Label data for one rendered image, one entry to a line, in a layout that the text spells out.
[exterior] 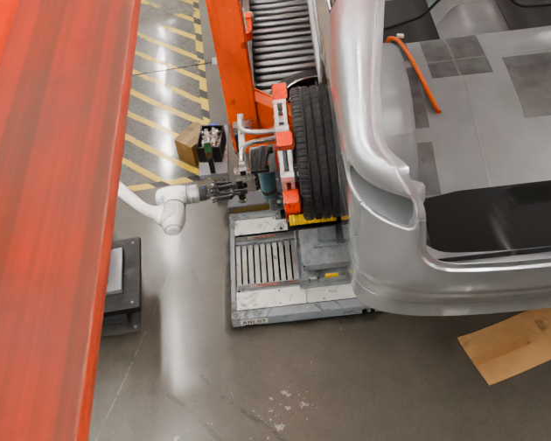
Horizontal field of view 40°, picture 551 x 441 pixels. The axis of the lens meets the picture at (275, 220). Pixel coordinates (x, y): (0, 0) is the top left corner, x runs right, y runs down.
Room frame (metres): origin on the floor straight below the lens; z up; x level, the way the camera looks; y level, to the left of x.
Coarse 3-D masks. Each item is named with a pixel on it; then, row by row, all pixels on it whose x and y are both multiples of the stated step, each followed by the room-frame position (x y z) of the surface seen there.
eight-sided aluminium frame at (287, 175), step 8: (280, 104) 2.88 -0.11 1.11; (280, 112) 3.03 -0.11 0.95; (280, 128) 2.70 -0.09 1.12; (288, 128) 2.69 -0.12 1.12; (280, 152) 2.61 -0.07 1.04; (288, 152) 2.61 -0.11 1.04; (280, 160) 2.59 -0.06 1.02; (280, 168) 2.56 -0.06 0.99; (280, 176) 2.54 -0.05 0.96; (288, 176) 2.53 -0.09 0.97
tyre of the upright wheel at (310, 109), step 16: (304, 96) 2.83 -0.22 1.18; (320, 96) 2.82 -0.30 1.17; (304, 112) 2.72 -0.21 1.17; (320, 112) 2.71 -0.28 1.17; (304, 128) 2.65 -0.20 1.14; (320, 128) 2.63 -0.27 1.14; (304, 144) 2.58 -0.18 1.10; (320, 144) 2.57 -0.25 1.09; (304, 160) 2.53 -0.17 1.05; (320, 160) 2.52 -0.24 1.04; (336, 160) 2.52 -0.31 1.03; (304, 176) 2.50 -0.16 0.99; (320, 176) 2.49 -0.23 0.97; (336, 176) 2.48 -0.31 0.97; (304, 192) 2.47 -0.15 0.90; (320, 192) 2.47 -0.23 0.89; (336, 192) 2.46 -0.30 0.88; (304, 208) 2.48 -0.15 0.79; (320, 208) 2.47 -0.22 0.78; (336, 208) 2.47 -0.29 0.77
